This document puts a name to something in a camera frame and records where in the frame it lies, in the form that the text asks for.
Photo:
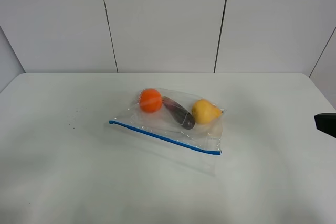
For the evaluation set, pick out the clear zip bag blue zipper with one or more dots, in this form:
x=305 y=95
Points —
x=197 y=148

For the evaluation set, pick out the orange fruit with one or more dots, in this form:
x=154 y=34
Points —
x=150 y=100

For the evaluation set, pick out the purple eggplant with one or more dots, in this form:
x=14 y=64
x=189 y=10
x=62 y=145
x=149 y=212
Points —
x=179 y=113

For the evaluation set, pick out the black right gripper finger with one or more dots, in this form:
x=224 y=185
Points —
x=326 y=123

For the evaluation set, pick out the yellow pear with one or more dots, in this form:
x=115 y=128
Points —
x=205 y=112

